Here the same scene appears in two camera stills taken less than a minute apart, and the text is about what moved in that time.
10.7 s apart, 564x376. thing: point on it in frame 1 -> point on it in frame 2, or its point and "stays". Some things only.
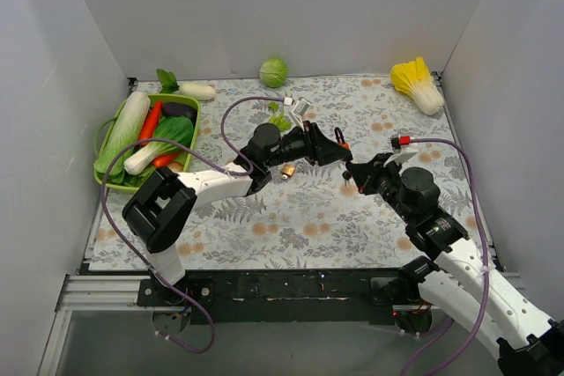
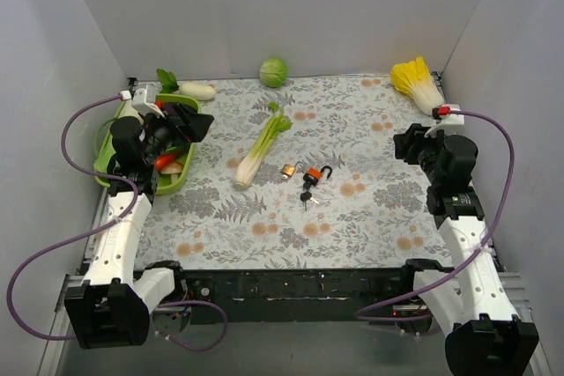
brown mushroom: x=176 y=165 stays
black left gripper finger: x=328 y=151 -> x=200 y=124
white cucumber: x=201 y=92 stays
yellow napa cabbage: x=414 y=80 stays
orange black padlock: x=340 y=138 -> x=313 y=175
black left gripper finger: x=316 y=134 -> x=182 y=112
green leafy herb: x=168 y=80 stays
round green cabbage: x=273 y=72 stays
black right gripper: x=372 y=174 -> x=412 y=147
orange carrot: x=162 y=161 stays
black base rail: x=374 y=296 stays
